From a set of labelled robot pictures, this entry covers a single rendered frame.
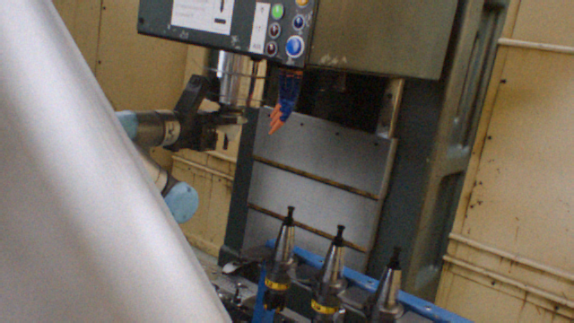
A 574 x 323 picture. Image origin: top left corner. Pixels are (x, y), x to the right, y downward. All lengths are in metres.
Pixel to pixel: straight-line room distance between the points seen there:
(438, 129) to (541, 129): 0.40
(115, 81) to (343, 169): 1.11
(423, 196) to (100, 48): 1.37
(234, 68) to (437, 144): 0.63
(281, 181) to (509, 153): 0.73
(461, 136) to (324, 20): 1.00
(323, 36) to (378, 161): 0.68
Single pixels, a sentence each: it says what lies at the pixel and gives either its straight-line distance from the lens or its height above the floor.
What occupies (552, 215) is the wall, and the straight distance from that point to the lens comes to 1.85.
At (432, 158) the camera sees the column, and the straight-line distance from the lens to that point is 1.56.
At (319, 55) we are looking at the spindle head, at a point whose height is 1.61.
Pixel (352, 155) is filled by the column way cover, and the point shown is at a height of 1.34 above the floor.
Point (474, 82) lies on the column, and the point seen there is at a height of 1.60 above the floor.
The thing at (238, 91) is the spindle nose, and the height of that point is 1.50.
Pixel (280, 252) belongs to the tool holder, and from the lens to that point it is 1.03.
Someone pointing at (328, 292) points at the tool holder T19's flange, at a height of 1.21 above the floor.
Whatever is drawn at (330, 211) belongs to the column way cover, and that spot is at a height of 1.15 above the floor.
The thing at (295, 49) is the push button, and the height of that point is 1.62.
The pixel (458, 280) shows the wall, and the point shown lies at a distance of 1.98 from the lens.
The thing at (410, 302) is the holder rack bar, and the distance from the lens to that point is 1.00.
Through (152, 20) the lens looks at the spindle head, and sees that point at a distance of 1.19.
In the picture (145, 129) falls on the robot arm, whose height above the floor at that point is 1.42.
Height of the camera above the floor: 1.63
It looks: 12 degrees down
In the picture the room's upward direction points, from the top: 10 degrees clockwise
